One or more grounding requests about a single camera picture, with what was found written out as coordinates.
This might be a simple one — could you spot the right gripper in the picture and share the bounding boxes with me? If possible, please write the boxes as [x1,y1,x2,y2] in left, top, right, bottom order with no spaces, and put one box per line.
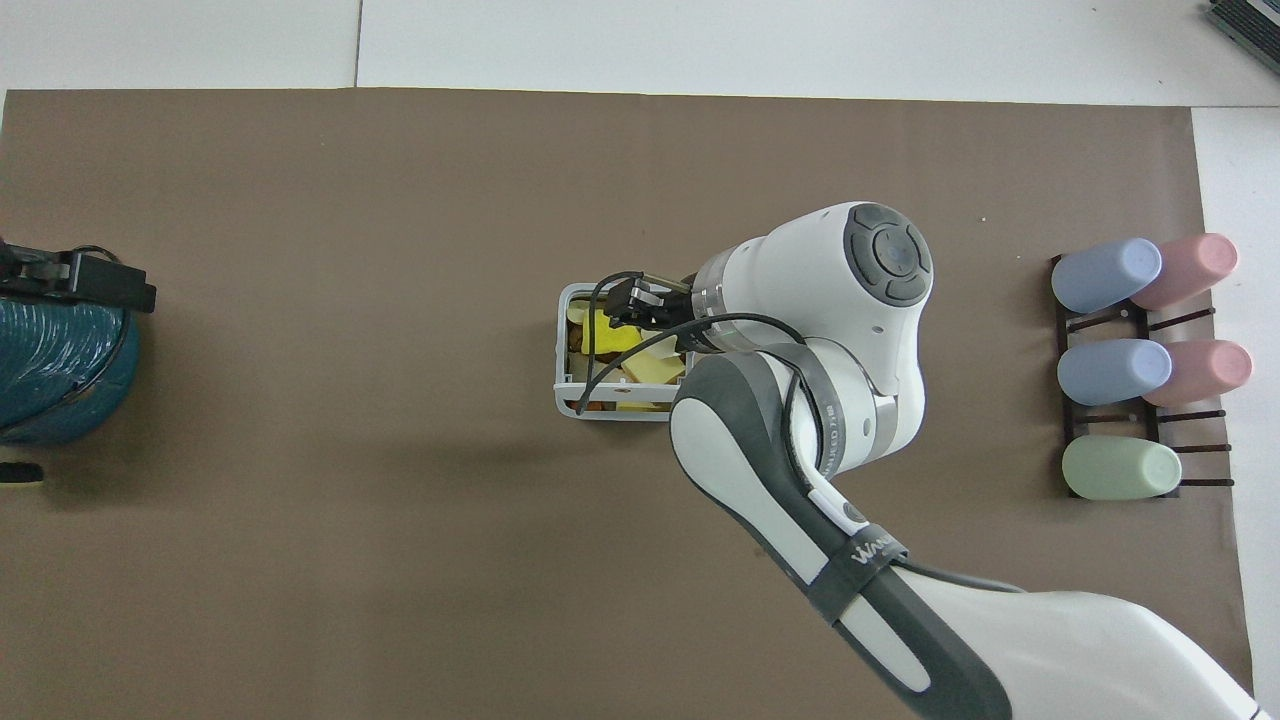
[636,271,714,354]

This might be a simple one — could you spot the white plastic basket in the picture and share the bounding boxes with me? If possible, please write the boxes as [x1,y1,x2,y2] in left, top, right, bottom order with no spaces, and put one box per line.
[555,283,693,422]

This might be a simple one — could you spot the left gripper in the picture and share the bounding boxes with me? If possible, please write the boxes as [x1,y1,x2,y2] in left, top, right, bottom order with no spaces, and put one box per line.
[0,238,74,301]

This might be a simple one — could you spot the pink plastic cup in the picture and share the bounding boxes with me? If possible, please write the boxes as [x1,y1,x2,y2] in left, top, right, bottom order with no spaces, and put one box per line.
[1131,232,1240,312]
[1145,339,1254,408]

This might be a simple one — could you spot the yellow items in basket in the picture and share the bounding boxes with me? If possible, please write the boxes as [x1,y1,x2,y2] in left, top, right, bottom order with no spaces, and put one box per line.
[621,338,688,388]

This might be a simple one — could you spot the green plastic cup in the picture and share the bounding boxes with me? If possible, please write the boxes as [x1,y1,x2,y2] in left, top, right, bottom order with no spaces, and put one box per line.
[1061,434,1184,502]

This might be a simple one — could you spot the dark grey ribbed object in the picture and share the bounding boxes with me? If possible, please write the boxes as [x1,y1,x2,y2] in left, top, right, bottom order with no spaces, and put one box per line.
[1204,0,1280,52]

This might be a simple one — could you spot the black cup rack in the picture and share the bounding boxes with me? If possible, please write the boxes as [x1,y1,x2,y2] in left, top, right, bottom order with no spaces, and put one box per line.
[1049,254,1237,500]

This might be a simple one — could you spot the blue plastic cup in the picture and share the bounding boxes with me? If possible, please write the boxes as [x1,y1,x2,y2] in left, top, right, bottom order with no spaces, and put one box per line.
[1056,338,1174,407]
[1051,237,1164,315]

